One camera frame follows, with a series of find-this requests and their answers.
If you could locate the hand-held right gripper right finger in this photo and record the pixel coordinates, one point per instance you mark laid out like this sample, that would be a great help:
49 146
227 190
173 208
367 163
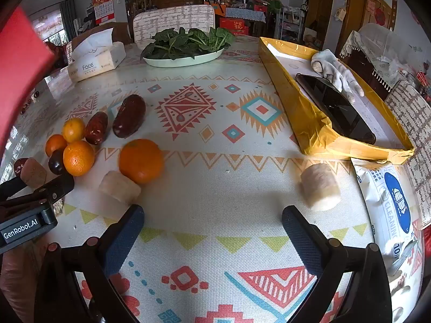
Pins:
303 240

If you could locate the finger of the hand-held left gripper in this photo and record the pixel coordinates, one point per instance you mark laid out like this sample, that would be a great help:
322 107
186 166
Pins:
54 188
10 189

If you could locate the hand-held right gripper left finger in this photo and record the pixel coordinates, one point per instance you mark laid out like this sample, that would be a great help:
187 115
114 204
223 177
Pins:
124 237

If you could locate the dark brown chestnut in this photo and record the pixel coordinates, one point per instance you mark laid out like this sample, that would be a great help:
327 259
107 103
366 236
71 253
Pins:
56 165

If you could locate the small red date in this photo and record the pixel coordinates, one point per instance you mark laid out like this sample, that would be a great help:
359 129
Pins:
18 165

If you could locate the medium deep orange tangerine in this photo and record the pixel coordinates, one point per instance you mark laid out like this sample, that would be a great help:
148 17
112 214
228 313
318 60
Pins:
78 158

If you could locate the small deep orange tangerine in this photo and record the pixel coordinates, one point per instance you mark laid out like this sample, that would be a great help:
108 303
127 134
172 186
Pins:
54 144

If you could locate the yellowish orange tangerine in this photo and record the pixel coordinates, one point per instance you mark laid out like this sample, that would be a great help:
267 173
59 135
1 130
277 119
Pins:
73 130

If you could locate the medium red date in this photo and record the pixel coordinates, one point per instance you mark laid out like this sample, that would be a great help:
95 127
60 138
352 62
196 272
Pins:
96 128

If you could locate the large orange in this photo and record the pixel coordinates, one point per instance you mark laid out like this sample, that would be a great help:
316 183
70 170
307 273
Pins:
141 161

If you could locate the large dark red date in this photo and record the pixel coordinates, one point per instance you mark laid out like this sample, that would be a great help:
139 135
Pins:
129 116

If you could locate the person's left hand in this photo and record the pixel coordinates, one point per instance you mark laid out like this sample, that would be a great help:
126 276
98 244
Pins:
16 282

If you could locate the white wet wipes packet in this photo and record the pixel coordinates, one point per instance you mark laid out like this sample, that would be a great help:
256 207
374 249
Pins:
387 202

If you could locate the patterned printed tablecloth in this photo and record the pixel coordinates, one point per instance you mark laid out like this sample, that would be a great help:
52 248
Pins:
219 181

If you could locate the yellow cardboard box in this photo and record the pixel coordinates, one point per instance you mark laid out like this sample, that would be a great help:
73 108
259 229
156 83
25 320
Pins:
296 107

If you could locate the white tissue box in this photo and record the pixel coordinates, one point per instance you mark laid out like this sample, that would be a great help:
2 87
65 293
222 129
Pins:
96 60

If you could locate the brown wooden chair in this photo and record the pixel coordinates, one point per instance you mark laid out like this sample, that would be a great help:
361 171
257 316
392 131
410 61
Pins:
118 32

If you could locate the pale green oval plate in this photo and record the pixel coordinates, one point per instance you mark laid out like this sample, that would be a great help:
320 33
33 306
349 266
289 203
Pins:
168 63

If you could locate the white work glove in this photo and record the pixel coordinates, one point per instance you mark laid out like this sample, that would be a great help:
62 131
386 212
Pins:
336 72

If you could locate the green spinach leaves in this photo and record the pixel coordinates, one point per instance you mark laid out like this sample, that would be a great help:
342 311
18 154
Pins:
181 43

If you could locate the lace covered chair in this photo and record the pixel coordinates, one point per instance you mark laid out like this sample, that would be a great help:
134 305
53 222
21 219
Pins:
373 50

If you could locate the wall calendar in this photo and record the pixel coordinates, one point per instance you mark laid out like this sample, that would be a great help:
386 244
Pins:
102 5

